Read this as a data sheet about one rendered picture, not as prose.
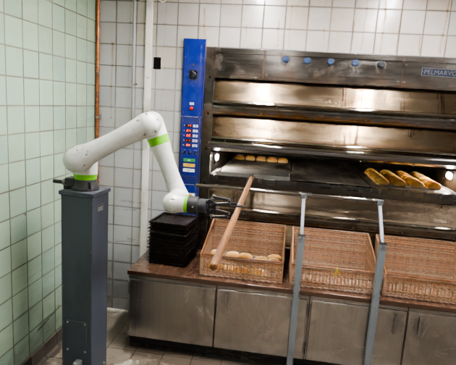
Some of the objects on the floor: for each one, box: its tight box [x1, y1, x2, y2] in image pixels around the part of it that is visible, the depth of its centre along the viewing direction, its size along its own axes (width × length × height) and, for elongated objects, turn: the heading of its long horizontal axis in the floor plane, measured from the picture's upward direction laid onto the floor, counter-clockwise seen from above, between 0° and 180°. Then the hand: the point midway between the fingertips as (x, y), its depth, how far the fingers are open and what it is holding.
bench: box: [127, 250, 456, 365], centre depth 311 cm, size 56×242×58 cm, turn 63°
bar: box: [195, 183, 387, 365], centre depth 287 cm, size 31×127×118 cm, turn 63°
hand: (237, 209), depth 231 cm, fingers closed on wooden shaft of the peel, 3 cm apart
